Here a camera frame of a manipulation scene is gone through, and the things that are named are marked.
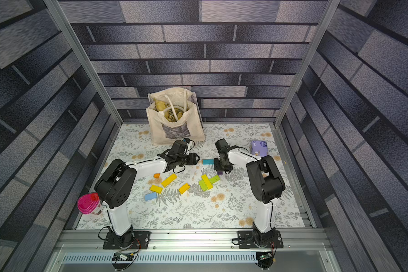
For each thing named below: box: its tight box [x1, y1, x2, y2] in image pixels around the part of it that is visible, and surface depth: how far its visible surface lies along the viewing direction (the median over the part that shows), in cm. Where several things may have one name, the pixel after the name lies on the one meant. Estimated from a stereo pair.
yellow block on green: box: [201, 173, 214, 190], surface depth 93 cm
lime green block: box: [198, 179, 208, 192], surface depth 92 cm
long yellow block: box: [160, 173, 178, 188], surface depth 94 cm
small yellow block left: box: [149, 184, 163, 194], surface depth 92 cm
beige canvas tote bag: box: [146, 87, 206, 146], surface depth 99 cm
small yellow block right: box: [178, 183, 191, 195], surface depth 92 cm
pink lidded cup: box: [77, 192, 102, 215], surface depth 77 cm
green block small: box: [209, 174, 221, 185], surface depth 94 cm
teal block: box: [202, 158, 215, 165], surface depth 102 cm
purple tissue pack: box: [250, 140, 269, 157], surface depth 102 cm
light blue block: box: [144, 192, 157, 201], surface depth 88 cm
